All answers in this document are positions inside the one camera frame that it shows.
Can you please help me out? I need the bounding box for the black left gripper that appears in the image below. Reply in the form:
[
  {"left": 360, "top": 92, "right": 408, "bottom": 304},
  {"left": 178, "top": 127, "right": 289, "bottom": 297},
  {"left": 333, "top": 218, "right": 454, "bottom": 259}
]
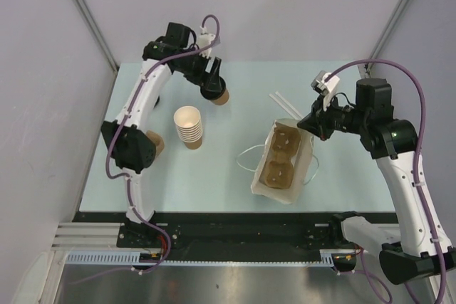
[{"left": 175, "top": 47, "right": 220, "bottom": 92}]

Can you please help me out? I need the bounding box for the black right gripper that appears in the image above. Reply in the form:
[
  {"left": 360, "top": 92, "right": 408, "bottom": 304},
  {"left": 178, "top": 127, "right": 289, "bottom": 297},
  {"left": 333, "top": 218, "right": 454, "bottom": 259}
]
[{"left": 297, "top": 91, "right": 369, "bottom": 141}]

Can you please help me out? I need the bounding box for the black plastic cup lid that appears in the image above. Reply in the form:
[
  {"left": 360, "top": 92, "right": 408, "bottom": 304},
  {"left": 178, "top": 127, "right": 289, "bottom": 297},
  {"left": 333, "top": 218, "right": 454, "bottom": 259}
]
[{"left": 199, "top": 78, "right": 226, "bottom": 101}]

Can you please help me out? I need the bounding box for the single brown paper cup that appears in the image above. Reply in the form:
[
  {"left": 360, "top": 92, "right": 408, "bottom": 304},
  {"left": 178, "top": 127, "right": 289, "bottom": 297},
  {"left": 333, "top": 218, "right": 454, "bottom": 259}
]
[{"left": 211, "top": 88, "right": 230, "bottom": 105}]

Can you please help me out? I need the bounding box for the brown pulp cup carrier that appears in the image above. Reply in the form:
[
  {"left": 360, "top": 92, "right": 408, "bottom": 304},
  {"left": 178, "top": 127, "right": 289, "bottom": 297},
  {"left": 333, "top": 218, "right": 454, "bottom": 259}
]
[
  {"left": 146, "top": 130, "right": 165, "bottom": 157},
  {"left": 260, "top": 126, "right": 301, "bottom": 189}
]

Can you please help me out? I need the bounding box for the printed green paper bag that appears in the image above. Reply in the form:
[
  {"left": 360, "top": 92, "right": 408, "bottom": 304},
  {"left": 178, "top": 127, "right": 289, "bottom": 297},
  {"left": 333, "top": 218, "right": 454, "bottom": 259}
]
[{"left": 236, "top": 118, "right": 319, "bottom": 205}]

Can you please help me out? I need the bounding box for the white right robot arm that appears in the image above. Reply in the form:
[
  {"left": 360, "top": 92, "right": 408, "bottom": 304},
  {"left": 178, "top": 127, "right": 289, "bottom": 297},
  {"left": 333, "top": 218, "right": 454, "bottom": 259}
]
[{"left": 297, "top": 73, "right": 455, "bottom": 285}]

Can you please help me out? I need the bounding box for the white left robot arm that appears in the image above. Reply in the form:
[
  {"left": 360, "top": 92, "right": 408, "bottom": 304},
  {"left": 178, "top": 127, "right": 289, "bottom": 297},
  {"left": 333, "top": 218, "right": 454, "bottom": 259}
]
[{"left": 101, "top": 22, "right": 227, "bottom": 247}]

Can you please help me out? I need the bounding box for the stack of brown paper cups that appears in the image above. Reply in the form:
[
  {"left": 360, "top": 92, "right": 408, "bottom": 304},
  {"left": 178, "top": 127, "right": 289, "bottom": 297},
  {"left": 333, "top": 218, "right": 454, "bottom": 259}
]
[{"left": 173, "top": 106, "right": 203, "bottom": 150}]

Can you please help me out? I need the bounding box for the black lid stack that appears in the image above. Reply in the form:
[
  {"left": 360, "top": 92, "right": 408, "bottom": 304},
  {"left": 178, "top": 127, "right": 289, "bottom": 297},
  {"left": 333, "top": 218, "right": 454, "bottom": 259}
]
[{"left": 154, "top": 96, "right": 160, "bottom": 108}]

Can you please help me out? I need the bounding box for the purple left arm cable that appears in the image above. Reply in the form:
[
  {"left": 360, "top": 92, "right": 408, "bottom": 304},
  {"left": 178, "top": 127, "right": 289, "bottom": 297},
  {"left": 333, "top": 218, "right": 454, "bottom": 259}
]
[{"left": 71, "top": 15, "right": 222, "bottom": 283}]

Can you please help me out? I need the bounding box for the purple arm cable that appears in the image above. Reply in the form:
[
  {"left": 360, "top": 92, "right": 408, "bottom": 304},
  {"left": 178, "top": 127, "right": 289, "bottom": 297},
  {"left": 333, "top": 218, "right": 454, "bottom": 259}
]
[
  {"left": 71, "top": 15, "right": 222, "bottom": 283},
  {"left": 326, "top": 58, "right": 448, "bottom": 304}
]

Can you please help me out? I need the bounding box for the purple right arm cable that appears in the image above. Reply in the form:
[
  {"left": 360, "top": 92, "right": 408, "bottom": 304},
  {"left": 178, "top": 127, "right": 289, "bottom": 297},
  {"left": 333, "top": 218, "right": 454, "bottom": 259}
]
[{"left": 326, "top": 58, "right": 448, "bottom": 304}]

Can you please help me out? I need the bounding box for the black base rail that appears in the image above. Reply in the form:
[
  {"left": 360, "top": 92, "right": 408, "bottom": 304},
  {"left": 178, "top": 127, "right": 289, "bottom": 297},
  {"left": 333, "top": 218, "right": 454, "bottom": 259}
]
[{"left": 71, "top": 211, "right": 398, "bottom": 273}]

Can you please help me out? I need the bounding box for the white slotted cable duct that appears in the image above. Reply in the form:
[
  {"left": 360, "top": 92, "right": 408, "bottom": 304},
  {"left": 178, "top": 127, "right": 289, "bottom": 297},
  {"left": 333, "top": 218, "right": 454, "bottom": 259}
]
[{"left": 66, "top": 251, "right": 334, "bottom": 267}]

